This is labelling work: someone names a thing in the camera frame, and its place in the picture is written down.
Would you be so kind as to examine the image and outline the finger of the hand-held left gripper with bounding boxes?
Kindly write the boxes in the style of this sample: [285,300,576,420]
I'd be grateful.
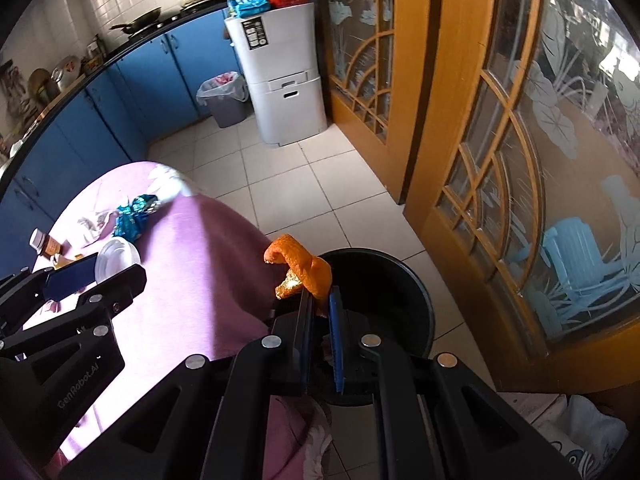
[0,251,100,332]
[0,262,148,362]

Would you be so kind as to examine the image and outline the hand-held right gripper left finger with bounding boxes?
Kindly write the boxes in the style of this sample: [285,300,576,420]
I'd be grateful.
[57,287,321,480]

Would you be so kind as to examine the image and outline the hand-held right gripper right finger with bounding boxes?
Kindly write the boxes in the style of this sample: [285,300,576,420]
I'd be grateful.
[327,285,583,480]

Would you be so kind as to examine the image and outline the white-capped bottle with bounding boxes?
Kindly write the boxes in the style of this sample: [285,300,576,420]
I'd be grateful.
[29,228,66,261]

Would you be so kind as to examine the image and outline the black trash bin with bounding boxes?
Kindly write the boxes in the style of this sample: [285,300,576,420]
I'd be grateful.
[277,247,435,408]

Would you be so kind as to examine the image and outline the orange peel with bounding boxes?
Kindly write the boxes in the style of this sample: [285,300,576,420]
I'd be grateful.
[264,234,332,318]

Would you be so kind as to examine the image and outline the grey trash bin with bag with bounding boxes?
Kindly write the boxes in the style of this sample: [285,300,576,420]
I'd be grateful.
[196,71,249,129]

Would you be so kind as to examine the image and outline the white plastic lid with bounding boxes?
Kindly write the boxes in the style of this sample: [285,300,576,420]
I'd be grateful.
[94,239,142,286]

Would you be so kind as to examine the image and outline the crumpled white tissue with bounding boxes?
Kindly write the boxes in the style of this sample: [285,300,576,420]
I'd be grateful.
[75,210,118,247]

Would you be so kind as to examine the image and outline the blue foil wrapper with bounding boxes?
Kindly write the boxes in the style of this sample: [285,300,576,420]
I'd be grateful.
[111,194,162,238]

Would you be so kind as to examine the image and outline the rice cooker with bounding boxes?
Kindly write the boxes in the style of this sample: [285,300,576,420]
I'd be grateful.
[49,55,83,92]

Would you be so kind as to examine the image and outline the blue kitchen cabinets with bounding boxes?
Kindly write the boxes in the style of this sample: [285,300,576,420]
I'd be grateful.
[0,7,241,281]

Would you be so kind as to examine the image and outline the black kitchen countertop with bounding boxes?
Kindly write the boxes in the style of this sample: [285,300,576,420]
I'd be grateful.
[0,0,232,181]

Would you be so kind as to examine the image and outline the white printed bag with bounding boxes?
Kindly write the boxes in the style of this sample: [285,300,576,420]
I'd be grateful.
[500,392,628,480]

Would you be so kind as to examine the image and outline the wooden etched glass door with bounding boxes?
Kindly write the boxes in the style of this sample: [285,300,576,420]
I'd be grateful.
[305,0,443,206]
[402,0,640,397]

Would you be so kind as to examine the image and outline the black wok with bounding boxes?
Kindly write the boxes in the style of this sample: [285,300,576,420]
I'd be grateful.
[110,6,163,36]

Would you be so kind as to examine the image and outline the white storage cabinet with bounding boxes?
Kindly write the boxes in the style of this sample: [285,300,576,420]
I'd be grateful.
[223,2,328,147]

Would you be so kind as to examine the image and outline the blue snack packet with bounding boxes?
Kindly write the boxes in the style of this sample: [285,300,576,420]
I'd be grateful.
[227,0,271,17]

